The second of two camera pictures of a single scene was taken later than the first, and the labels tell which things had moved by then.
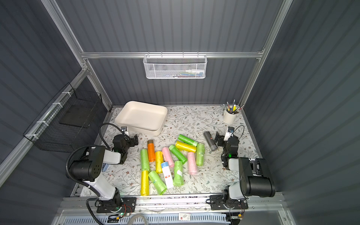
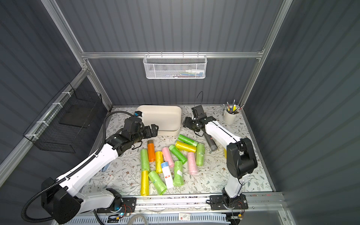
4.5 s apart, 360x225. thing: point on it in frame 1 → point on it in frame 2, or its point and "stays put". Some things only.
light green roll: [144, 160] stays put
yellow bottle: [145, 183] stays put
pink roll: [192, 167] stays put
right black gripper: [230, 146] → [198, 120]
